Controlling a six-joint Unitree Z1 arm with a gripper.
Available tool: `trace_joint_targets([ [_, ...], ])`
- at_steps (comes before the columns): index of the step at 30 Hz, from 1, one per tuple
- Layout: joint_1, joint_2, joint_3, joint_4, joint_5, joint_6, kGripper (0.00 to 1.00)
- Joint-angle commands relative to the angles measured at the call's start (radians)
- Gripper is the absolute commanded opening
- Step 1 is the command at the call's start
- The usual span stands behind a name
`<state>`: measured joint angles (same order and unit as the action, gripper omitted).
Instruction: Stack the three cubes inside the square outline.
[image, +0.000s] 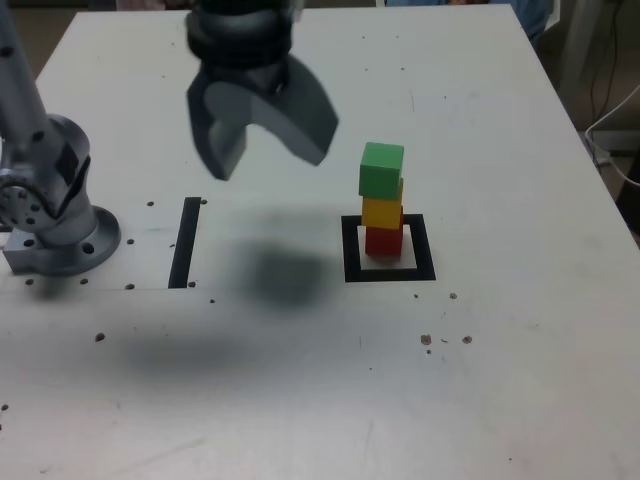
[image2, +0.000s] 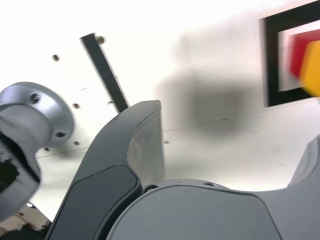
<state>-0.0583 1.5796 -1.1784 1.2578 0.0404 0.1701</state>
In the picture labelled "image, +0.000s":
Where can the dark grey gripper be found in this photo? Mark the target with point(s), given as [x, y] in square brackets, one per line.
[255, 80]

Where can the green cube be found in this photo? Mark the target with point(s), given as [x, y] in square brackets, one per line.
[380, 172]

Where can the yellow cube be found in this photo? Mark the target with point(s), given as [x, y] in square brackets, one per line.
[380, 212]

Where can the red cube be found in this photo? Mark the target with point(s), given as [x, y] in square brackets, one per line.
[382, 242]

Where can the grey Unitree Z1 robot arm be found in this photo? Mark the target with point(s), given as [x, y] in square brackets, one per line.
[30, 130]

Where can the black tape square outline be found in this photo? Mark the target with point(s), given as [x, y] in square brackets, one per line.
[385, 275]

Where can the black tape strip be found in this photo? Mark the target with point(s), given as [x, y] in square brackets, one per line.
[184, 240]

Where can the person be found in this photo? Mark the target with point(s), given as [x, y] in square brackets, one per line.
[532, 20]

